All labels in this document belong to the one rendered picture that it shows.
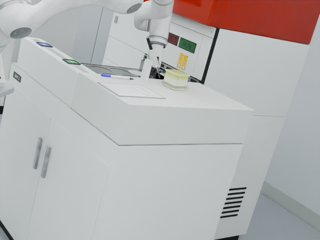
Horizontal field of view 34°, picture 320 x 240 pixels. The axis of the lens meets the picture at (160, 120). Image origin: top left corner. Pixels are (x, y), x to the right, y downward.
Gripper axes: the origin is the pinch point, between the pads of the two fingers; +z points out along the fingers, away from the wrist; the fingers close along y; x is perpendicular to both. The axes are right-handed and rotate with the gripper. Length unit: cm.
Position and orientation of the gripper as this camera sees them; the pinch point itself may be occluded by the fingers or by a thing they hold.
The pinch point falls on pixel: (151, 80)
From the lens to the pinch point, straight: 222.6
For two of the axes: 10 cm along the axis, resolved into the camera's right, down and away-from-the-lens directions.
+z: -1.7, 9.8, -0.6
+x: 9.5, 1.8, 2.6
